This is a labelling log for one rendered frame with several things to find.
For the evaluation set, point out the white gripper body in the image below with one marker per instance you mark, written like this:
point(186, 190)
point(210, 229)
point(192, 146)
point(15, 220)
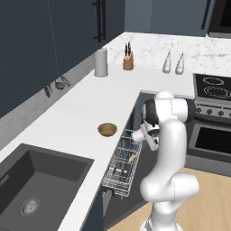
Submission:
point(149, 140)

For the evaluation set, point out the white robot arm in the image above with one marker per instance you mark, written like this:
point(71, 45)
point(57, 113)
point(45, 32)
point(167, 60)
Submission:
point(168, 144)

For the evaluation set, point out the brown wooden bowl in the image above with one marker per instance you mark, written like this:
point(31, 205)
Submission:
point(107, 129)

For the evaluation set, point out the small wooden piece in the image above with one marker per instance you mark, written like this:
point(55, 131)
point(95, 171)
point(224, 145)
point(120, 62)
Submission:
point(132, 158)

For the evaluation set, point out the grey oven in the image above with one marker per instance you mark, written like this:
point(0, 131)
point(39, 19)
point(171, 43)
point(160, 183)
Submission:
point(210, 141)

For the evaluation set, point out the grey shaker bottle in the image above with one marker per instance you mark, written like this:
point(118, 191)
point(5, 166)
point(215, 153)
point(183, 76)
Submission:
point(167, 63)
point(180, 65)

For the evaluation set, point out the wooden knife block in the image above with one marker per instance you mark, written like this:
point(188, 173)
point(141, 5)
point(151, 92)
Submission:
point(128, 61)

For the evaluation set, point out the black hob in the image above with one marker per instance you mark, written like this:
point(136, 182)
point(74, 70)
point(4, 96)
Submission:
point(213, 86)

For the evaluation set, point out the dark blue base cupboard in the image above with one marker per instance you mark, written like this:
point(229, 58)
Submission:
point(94, 210)

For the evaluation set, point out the white paper towel roll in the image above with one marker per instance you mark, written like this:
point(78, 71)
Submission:
point(101, 63)

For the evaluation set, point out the grey hanging spatula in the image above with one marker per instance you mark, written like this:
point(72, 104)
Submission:
point(66, 81)

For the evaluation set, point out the grey hanging ladle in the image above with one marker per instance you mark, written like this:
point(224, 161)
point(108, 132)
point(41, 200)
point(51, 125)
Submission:
point(59, 85)

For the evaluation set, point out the dark hanging tool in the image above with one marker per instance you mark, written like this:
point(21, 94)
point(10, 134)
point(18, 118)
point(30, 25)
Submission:
point(48, 90)

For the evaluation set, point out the dark grey sink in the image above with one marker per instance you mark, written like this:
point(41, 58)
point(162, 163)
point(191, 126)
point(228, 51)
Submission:
point(39, 183)

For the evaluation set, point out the black microwave oven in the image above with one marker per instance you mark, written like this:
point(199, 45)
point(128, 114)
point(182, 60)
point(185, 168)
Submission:
point(221, 18)

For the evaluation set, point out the grey-blue wall cupboards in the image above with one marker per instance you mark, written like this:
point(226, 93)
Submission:
point(165, 15)

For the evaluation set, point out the dark blue wall cupboards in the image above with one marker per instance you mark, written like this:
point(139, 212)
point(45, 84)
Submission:
point(36, 45)

